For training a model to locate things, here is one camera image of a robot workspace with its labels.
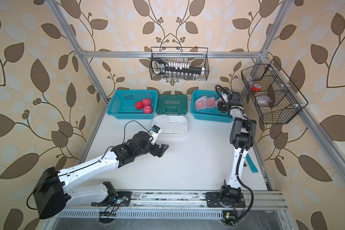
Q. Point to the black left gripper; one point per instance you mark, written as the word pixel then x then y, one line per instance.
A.
pixel 155 152

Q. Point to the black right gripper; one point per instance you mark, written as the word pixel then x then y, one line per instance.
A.
pixel 221 106

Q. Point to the white foam net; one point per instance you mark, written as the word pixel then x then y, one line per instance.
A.
pixel 162 119
pixel 178 128

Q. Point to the red apple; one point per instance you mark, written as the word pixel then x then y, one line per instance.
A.
pixel 148 109
pixel 147 102

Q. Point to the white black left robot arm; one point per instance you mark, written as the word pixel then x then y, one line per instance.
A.
pixel 59 189

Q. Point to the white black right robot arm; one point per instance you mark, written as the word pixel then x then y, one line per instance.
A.
pixel 242 138

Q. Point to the teal right plastic basket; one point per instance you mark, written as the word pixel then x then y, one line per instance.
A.
pixel 208 114

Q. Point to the teal plastic basket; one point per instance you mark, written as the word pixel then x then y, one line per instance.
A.
pixel 208 114
pixel 122 104

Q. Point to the white plastic tray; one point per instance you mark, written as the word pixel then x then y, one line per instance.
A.
pixel 166 128

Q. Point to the green plastic tool case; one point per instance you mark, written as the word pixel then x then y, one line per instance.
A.
pixel 172 104

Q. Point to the teal left plastic basket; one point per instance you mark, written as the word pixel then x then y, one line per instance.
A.
pixel 122 104

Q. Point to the black white tool in basket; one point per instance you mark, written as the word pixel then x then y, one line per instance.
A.
pixel 159 66

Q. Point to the teal flat tool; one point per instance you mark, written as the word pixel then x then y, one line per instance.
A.
pixel 251 164

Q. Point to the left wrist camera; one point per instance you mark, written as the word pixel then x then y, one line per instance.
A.
pixel 155 130

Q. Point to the red object in wire basket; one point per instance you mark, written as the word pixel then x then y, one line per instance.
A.
pixel 256 87

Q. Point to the black wire basket back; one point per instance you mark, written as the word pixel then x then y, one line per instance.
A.
pixel 194 56

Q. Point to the black wire basket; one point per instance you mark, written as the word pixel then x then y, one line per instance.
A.
pixel 194 56
pixel 280 98

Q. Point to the black wire basket right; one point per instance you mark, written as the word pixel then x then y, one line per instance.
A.
pixel 280 98

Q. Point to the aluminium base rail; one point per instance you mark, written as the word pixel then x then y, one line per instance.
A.
pixel 176 199

